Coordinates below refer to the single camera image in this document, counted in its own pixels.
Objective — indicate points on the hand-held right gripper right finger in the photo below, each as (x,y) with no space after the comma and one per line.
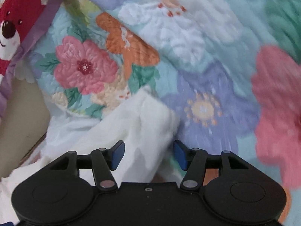
(180,155)

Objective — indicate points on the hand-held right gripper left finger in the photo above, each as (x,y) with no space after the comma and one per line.
(117,155)

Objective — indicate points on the cream white garment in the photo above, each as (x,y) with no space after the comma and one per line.
(131,127)

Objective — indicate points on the floral quilt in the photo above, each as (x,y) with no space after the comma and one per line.
(211,51)

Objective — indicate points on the red bear pillow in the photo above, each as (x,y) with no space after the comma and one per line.
(16,16)

